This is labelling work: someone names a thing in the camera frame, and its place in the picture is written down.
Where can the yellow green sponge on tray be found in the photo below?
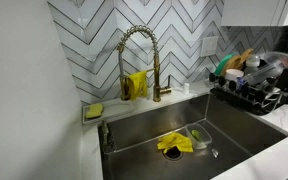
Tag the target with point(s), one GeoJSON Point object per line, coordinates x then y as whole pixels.
{"type": "Point", "coordinates": [95, 110]}

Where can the yellow glove in sink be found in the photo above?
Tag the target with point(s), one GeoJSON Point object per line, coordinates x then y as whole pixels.
{"type": "Point", "coordinates": [174, 139]}

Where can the stainless steel sink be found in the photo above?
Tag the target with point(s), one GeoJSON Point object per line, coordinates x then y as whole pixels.
{"type": "Point", "coordinates": [236, 135]}

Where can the small clear glass in sink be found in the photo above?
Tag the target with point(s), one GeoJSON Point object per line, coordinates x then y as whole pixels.
{"type": "Point", "coordinates": [215, 152]}

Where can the yellow glove on faucet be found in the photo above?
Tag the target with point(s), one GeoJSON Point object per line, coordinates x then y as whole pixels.
{"type": "Point", "coordinates": [137, 85]}

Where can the gold spring kitchen faucet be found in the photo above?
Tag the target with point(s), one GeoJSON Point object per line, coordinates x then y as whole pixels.
{"type": "Point", "coordinates": [158, 90]}

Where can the green item in container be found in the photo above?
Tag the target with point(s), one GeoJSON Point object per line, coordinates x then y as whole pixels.
{"type": "Point", "coordinates": [196, 134]}

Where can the clear plastic container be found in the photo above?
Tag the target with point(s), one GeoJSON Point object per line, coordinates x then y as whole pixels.
{"type": "Point", "coordinates": [206, 139]}

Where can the green plate in rack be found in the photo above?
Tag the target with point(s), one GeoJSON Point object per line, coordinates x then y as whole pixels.
{"type": "Point", "coordinates": [222, 64]}

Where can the white cup in rack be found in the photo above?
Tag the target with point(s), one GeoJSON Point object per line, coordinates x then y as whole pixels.
{"type": "Point", "coordinates": [233, 74]}

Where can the wooden cutting board in rack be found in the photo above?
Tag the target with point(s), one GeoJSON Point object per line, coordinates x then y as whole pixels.
{"type": "Point", "coordinates": [239, 60]}

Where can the black dish drying rack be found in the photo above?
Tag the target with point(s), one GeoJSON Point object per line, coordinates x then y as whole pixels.
{"type": "Point", "coordinates": [258, 99]}

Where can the white upper cabinet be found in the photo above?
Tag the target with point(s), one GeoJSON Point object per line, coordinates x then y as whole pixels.
{"type": "Point", "coordinates": [255, 13]}

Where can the clear plastic bowl in rack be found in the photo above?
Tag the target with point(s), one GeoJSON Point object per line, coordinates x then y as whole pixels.
{"type": "Point", "coordinates": [276, 62]}

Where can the white wall outlet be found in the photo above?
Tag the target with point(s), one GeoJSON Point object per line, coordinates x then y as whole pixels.
{"type": "Point", "coordinates": [209, 45]}

